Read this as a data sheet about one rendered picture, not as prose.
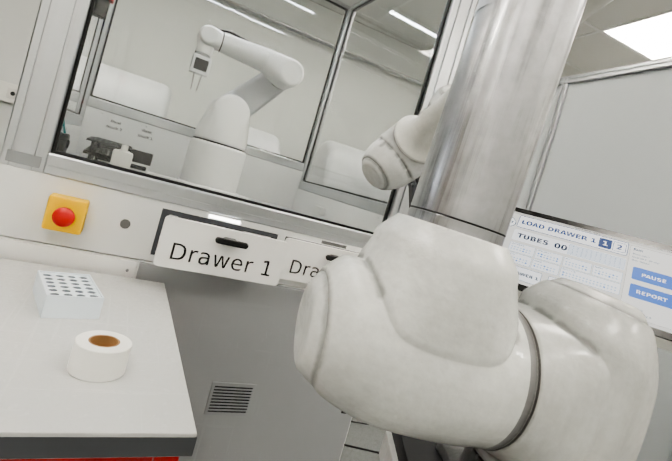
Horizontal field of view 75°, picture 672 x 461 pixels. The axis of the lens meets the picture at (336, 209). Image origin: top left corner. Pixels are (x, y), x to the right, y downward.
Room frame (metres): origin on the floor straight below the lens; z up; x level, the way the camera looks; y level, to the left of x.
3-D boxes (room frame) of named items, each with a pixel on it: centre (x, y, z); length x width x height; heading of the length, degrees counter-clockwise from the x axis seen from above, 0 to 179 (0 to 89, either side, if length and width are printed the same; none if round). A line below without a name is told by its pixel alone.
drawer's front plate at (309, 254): (1.21, -0.03, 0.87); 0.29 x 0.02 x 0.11; 116
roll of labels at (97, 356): (0.57, 0.25, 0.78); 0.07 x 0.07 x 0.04
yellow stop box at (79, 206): (0.91, 0.54, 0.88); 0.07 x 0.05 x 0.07; 116
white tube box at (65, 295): (0.74, 0.40, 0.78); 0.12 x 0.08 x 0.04; 41
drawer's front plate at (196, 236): (1.00, 0.22, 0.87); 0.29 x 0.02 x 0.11; 116
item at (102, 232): (1.52, 0.43, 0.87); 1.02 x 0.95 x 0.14; 116
